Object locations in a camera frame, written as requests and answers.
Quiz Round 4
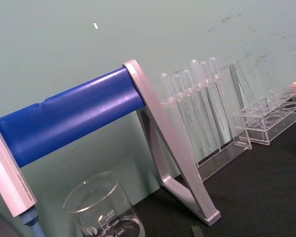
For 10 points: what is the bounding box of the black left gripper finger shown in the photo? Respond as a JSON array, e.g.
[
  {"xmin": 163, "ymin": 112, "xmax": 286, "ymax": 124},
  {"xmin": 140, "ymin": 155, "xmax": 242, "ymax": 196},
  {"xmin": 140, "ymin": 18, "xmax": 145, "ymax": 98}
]
[{"xmin": 191, "ymin": 225, "xmax": 203, "ymax": 237}]

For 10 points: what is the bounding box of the black table cloth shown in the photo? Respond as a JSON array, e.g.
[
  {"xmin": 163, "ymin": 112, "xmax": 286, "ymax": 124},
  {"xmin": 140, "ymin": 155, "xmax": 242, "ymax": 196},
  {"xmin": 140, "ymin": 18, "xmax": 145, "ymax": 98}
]
[{"xmin": 128, "ymin": 105, "xmax": 296, "ymax": 237}]

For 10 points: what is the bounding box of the clear glass beaker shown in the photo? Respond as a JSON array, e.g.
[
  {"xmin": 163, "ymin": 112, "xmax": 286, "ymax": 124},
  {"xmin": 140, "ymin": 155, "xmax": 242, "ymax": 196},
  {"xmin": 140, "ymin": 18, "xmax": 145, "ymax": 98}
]
[{"xmin": 63, "ymin": 171, "xmax": 146, "ymax": 237}]

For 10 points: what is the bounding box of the clear acrylic dropper rack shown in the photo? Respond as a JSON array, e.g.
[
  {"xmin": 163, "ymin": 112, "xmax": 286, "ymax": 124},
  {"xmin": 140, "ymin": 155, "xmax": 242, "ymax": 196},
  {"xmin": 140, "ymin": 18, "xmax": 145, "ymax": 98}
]
[{"xmin": 159, "ymin": 61, "xmax": 253, "ymax": 183}]

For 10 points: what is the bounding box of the clear acrylic test tube rack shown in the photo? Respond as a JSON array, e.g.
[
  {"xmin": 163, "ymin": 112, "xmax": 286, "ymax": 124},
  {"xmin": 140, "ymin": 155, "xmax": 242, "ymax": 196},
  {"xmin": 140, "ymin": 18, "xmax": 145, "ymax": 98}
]
[{"xmin": 232, "ymin": 86, "xmax": 296, "ymax": 146}]

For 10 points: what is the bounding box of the silver pipette with blue end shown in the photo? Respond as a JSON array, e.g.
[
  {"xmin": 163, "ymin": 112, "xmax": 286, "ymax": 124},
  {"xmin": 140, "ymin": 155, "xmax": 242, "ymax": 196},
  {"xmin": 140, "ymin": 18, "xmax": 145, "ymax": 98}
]
[{"xmin": 0, "ymin": 114, "xmax": 44, "ymax": 237}]

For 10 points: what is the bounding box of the blue bar stand silver frame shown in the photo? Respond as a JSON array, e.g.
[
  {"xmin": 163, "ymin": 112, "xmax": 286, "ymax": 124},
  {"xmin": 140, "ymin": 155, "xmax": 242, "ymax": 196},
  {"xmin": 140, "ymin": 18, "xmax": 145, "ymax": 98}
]
[{"xmin": 0, "ymin": 59, "xmax": 222, "ymax": 227}]

